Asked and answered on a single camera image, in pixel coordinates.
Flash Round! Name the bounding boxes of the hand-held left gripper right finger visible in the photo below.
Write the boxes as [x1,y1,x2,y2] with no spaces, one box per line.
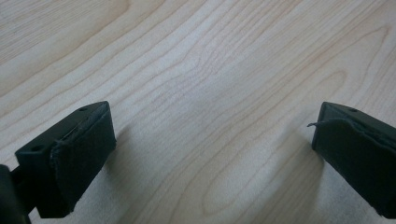
[307,101,396,219]

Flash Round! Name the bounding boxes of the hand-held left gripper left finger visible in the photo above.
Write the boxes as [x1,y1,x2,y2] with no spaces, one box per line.
[14,100,118,219]

